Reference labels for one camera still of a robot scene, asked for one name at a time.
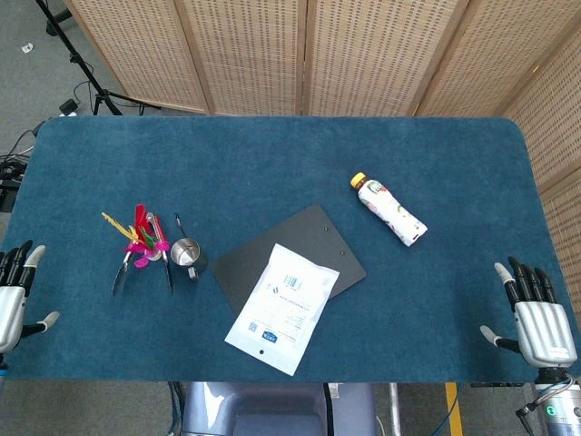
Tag blue table mat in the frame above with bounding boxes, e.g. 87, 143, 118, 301
0, 115, 581, 382

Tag colourful feather bundle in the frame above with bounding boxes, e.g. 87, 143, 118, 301
101, 203, 171, 268

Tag black floor cables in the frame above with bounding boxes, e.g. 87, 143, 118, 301
0, 129, 37, 213

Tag yellow cap drink bottle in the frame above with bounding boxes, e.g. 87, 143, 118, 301
350, 172, 428, 248

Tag black tripod stand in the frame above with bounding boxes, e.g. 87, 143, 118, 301
34, 0, 161, 116

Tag small steel measuring cup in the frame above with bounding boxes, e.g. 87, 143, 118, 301
170, 213, 209, 282

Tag white plastic pouch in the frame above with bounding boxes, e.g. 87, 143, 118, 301
223, 243, 341, 377

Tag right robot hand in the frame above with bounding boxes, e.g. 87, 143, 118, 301
479, 256, 578, 368

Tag metal kitchen tongs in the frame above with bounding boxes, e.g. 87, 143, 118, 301
112, 212, 175, 297

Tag black clipboard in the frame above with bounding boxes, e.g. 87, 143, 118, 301
210, 203, 368, 314

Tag metal table leg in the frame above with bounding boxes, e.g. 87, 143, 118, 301
387, 381, 402, 436

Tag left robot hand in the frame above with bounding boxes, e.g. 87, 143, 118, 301
0, 240, 61, 355

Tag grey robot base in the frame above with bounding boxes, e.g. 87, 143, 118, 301
168, 381, 381, 436

